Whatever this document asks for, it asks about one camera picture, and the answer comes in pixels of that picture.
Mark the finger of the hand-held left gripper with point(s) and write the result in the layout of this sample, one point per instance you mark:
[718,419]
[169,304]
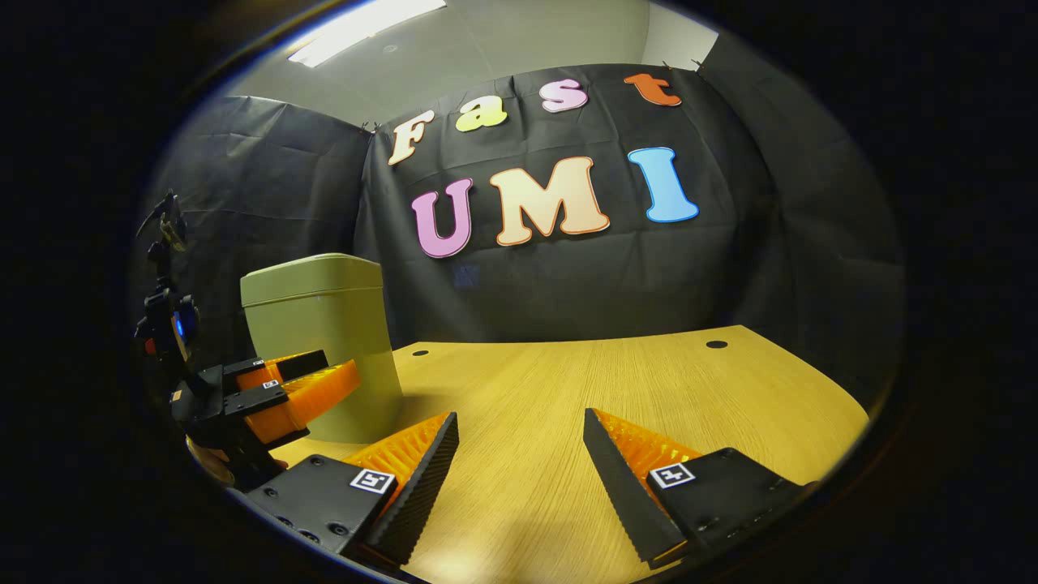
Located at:
[284,365]
[308,393]

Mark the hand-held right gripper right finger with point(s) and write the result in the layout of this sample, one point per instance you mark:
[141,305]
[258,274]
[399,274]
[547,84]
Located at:
[620,491]

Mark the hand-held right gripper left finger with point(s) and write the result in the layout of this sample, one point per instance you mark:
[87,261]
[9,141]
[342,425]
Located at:
[422,491]

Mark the green desktop garbage bin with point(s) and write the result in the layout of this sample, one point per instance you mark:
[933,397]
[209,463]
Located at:
[324,324]

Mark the wooden desktop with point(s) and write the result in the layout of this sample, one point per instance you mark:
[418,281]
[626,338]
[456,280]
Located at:
[568,389]

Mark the black backdrop cloth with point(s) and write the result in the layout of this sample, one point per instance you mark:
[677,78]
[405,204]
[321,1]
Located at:
[770,243]

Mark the ceiling light panel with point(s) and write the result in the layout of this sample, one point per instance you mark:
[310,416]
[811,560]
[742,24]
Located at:
[365,31]

